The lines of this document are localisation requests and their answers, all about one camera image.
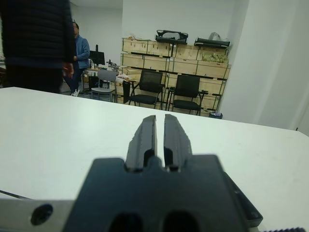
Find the person in dark jacket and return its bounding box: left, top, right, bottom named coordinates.
left=0, top=0, right=77, bottom=94

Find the open wooden crate with packing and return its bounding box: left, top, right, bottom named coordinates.
left=197, top=45, right=229, bottom=64

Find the grey plastic chair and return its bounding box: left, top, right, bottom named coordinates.
left=91, top=69, right=118, bottom=102

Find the black computer monitor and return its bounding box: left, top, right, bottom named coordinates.
left=89, top=44, right=106, bottom=65

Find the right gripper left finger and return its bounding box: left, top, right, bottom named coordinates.
left=125, top=115, right=158, bottom=171

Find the black mesh office chair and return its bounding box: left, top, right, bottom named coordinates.
left=169, top=74, right=209, bottom=116
left=122, top=70, right=166, bottom=110

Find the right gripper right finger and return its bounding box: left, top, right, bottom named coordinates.
left=163, top=114, right=194, bottom=170

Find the white plastic bag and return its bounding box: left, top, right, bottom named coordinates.
left=116, top=73, right=132, bottom=82

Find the person in blue jacket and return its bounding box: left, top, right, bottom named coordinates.
left=63, top=20, right=90, bottom=97

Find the black folded cart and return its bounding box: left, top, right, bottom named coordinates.
left=194, top=36, right=232, bottom=47
left=155, top=29, right=189, bottom=45

